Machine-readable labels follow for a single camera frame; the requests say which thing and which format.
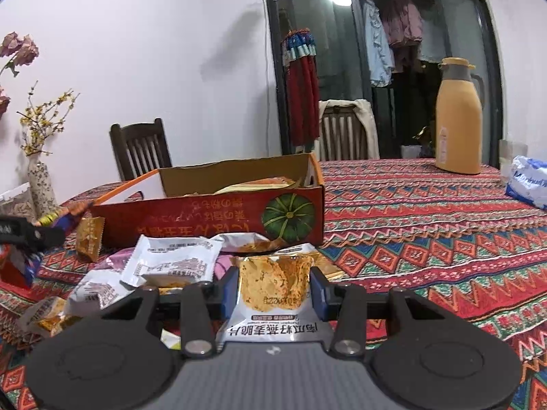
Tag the red cardboard box pumpkin print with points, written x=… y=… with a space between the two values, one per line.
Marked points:
x=205 y=218

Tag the red snack packet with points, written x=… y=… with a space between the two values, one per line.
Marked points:
x=19 y=267

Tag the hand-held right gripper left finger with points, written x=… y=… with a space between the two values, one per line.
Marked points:
x=229 y=292

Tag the silver oat crisp packet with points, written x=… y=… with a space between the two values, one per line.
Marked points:
x=273 y=290

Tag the blue orange foil snack packet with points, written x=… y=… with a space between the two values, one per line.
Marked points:
x=60 y=215

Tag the light blue hanging shirt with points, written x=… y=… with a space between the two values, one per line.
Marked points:
x=378 y=51

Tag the white plastic container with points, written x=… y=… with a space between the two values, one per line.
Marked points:
x=410 y=151

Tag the pile of snack packets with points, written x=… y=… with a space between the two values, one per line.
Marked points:
x=171 y=260

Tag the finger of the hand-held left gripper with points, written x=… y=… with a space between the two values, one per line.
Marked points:
x=47 y=235

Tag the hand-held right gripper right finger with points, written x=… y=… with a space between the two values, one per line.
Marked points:
x=318 y=292

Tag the black sliding glass door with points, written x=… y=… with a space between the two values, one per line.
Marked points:
x=329 y=51

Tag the white hanging garment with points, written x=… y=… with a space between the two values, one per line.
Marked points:
x=429 y=53

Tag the orange thermos jug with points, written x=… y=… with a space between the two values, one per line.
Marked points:
x=459 y=128

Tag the red blue tassel hanging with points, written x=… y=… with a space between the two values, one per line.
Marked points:
x=301 y=94

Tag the dried pink roses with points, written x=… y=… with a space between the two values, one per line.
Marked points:
x=19 y=47

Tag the clear container with white lid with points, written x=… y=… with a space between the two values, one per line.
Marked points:
x=15 y=203

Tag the yellow flower branches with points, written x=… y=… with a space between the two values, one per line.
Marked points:
x=42 y=119

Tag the pink hanging clothes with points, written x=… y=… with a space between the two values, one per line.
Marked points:
x=404 y=25

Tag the large gold orange snack packet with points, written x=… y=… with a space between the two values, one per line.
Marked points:
x=256 y=186

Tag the clear drinking glass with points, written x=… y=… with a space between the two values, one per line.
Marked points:
x=510 y=158

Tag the dark wooden chair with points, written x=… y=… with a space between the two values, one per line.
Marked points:
x=141 y=149

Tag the blue white tissue pack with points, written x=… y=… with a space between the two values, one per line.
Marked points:
x=527 y=181

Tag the small floral vase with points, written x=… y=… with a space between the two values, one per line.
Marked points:
x=42 y=188

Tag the wooden chair with slats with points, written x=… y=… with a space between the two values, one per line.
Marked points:
x=342 y=136

